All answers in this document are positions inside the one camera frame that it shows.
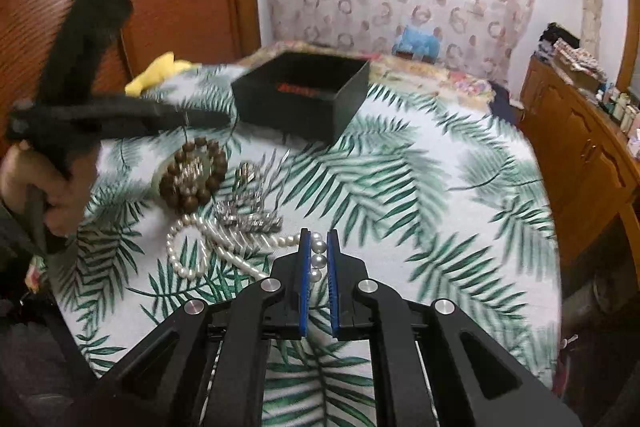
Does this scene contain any person's left hand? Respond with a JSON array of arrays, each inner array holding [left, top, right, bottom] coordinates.
[[0, 143, 99, 239]]

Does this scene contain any group of cosmetic bottles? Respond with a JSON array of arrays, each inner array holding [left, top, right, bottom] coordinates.
[[595, 82, 640, 138]]

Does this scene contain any yellow plush toy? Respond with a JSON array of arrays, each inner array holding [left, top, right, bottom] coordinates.
[[124, 51, 193, 96]]

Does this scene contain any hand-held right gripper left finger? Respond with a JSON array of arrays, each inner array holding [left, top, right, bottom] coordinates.
[[89, 229, 313, 427]]

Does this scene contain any blue bag by curtain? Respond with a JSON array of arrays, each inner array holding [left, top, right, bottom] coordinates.
[[392, 24, 446, 58]]

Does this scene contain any brown wooden cabinet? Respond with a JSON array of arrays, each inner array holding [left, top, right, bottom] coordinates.
[[517, 54, 640, 268]]

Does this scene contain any stack of folded floral cloths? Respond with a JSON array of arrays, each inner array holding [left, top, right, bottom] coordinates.
[[550, 38, 603, 80]]

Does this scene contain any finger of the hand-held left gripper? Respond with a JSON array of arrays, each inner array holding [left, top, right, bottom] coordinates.
[[90, 98, 237, 141], [41, 0, 134, 102]]

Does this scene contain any pile of dark clothes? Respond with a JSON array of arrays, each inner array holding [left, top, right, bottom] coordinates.
[[535, 22, 568, 60]]

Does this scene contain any white pearl necklace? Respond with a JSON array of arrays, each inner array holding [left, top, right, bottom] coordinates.
[[165, 213, 328, 285]]

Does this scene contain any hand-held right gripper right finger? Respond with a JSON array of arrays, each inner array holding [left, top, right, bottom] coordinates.
[[326, 229, 582, 427]]

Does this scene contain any silver crystal bracelet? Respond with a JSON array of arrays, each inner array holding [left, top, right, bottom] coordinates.
[[215, 149, 286, 235]]

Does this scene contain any black jewelry box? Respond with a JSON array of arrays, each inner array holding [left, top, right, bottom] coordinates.
[[231, 51, 372, 144]]

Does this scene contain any brown wooden bead bracelet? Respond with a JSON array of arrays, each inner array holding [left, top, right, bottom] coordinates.
[[159, 136, 230, 212]]

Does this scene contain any pale green jade bangle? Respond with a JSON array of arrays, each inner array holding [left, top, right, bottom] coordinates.
[[151, 146, 221, 208]]

